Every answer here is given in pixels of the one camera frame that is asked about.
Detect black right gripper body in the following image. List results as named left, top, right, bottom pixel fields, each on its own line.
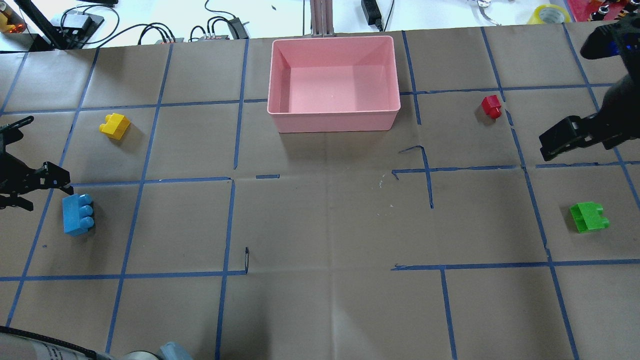
left=583, top=114, right=640, bottom=150

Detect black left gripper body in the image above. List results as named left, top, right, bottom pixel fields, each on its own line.
left=0, top=116, right=46, bottom=211

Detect blue toy block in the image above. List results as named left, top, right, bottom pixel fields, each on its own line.
left=62, top=193, right=95, bottom=237

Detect green toy block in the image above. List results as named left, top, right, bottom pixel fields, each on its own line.
left=569, top=202, right=611, bottom=234

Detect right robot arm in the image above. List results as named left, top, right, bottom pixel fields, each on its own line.
left=538, top=13, right=640, bottom=162

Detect pink plastic box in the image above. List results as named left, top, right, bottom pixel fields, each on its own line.
left=267, top=35, right=402, bottom=133

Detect yellow toy block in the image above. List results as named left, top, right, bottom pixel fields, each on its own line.
left=98, top=112, right=131, bottom=141

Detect red toy block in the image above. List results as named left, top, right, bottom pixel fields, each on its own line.
left=480, top=95, right=502, bottom=120

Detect yellow tape roll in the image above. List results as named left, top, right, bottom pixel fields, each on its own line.
left=526, top=4, right=571, bottom=25

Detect red plastic tray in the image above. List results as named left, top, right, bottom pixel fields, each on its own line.
left=566, top=0, right=628, bottom=22

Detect black power adapter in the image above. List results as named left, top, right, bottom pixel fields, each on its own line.
left=360, top=0, right=383, bottom=31

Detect black usb hub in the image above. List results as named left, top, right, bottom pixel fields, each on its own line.
left=227, top=17, right=249, bottom=40

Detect aluminium frame post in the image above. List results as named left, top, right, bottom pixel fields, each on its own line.
left=310, top=0, right=335, bottom=38

